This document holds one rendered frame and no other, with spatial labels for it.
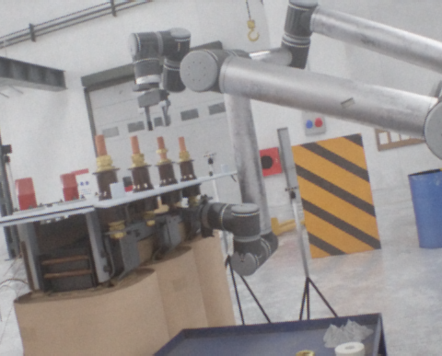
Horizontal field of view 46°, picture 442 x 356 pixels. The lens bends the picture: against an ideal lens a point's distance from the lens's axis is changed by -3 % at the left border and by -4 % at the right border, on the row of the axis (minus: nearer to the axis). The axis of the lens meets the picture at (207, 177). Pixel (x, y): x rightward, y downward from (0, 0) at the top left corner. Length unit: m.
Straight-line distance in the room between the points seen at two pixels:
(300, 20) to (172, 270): 1.36
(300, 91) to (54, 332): 1.11
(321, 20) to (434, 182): 4.12
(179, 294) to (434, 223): 4.78
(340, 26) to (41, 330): 1.86
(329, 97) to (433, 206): 4.93
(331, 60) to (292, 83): 5.29
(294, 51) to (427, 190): 4.06
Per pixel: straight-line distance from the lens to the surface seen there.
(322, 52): 7.05
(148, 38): 2.26
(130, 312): 1.76
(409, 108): 1.69
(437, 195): 6.55
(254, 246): 2.02
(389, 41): 2.60
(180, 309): 2.17
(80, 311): 1.75
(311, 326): 1.64
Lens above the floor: 1.40
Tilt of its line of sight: 1 degrees down
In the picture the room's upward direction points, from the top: 11 degrees counter-clockwise
